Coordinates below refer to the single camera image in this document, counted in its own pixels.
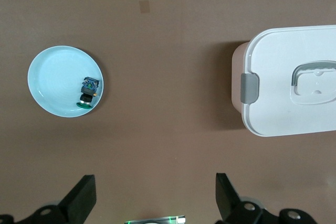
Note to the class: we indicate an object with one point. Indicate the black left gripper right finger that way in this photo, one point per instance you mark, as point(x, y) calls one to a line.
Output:
point(236, 208)

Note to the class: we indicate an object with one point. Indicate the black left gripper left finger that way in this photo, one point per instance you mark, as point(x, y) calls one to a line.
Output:
point(68, 205)

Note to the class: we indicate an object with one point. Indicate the light blue round plate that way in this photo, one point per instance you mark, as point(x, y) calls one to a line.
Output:
point(52, 82)

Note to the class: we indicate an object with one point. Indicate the white lidded lunch box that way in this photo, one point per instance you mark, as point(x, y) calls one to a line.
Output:
point(283, 51)

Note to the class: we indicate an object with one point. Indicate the brown tape patch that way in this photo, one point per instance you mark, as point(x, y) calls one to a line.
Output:
point(144, 6)

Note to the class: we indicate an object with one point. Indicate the green push button switch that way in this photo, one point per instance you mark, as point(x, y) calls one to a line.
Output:
point(88, 93)

